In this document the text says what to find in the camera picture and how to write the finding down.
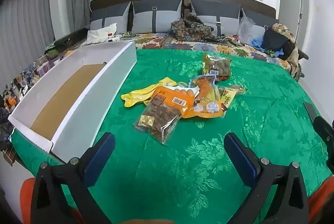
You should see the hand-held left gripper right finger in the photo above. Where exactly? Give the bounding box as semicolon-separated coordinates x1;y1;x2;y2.
224;132;310;224

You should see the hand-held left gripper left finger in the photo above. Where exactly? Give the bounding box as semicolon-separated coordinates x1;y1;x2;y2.
31;132;116;224

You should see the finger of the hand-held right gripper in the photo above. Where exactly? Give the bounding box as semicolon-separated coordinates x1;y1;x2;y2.
313;116;334;162

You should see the yellow-edged egg snack packet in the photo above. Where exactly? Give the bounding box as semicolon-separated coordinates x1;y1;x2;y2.
167;85;228;119

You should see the white cardboard box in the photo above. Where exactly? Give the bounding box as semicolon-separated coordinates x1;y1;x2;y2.
8;40;138;163

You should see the clear packet of dark snacks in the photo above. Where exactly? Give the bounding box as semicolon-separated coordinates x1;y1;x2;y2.
133;87;184;146

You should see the long yellow snack packet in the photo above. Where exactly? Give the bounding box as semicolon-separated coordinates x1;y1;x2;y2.
121;77;181;108

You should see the dark grey flat device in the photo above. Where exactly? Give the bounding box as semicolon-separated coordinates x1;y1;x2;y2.
303;102;318;122

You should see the green floral bedspread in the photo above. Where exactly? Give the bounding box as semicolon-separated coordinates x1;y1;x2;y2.
10;49;334;224

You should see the yellow and red strip packet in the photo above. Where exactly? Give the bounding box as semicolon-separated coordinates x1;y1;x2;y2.
219;87;237;111

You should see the clear packet of brown meat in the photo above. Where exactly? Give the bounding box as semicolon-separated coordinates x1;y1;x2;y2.
229;85;247;96

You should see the clear packet with orange food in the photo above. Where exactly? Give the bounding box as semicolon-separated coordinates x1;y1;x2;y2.
189;75;218;100

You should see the person's left leg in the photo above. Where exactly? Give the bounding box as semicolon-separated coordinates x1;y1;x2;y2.
20;178;86;224

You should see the gold packet of brown balls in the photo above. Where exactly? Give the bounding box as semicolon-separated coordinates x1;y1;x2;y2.
202;54;232;78

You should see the row of small boxes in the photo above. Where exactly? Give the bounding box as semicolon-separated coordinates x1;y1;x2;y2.
0;47;79;113

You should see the flower print bedsheet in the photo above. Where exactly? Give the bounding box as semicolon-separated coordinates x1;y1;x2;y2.
86;32;293;72

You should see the blue cloth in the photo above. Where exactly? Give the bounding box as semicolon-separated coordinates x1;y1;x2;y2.
248;36;267;53

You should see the white cloth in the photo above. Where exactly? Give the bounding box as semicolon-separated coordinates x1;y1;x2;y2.
86;23;117;44

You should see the clear plastic bag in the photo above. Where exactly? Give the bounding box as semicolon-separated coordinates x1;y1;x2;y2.
237;15;257;44

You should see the grey two-tone pillow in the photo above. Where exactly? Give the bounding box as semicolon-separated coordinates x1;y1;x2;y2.
90;1;132;32
190;0;241;36
131;0;184;34
241;8;280;37

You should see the white door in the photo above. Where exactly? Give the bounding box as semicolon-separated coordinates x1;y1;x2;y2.
277;0;311;57

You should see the dark patterned cloth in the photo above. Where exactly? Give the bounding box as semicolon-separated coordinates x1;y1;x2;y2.
171;13;228;44

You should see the grey curtain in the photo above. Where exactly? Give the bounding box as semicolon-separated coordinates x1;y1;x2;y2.
0;0;90;90

